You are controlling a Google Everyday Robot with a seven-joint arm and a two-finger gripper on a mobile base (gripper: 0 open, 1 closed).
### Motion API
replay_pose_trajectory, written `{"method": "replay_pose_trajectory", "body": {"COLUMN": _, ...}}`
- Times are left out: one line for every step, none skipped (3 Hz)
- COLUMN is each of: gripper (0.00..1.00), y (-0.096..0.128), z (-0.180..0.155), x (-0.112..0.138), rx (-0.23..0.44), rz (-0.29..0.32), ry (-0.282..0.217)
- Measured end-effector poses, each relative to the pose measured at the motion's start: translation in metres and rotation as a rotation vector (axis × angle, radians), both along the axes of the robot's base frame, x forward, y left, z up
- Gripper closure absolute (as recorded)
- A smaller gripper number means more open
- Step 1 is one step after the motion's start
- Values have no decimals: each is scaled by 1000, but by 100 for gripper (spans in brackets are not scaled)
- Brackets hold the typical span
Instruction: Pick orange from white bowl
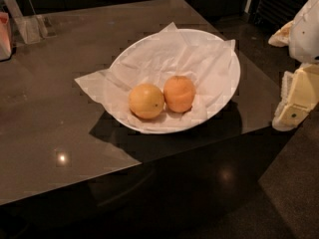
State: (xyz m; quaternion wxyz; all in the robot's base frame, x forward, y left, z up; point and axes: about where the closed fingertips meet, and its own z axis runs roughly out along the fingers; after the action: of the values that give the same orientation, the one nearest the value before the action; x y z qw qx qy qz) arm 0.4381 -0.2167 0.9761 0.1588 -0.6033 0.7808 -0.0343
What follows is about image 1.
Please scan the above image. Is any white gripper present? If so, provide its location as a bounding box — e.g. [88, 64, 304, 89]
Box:
[268, 0, 319, 131]

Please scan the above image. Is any orange fruit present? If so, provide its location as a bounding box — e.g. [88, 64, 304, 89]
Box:
[163, 76, 196, 113]

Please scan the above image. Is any white bowl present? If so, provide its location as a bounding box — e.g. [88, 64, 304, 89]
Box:
[108, 28, 241, 135]

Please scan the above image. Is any white paper liner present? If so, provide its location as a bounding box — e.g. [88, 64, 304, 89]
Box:
[74, 21, 237, 131]

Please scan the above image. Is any yellow-orange fruit left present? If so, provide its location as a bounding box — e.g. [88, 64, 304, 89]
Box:
[129, 84, 164, 120]

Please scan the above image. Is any pink white box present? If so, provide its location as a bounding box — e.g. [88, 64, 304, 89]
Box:
[0, 12, 12, 61]

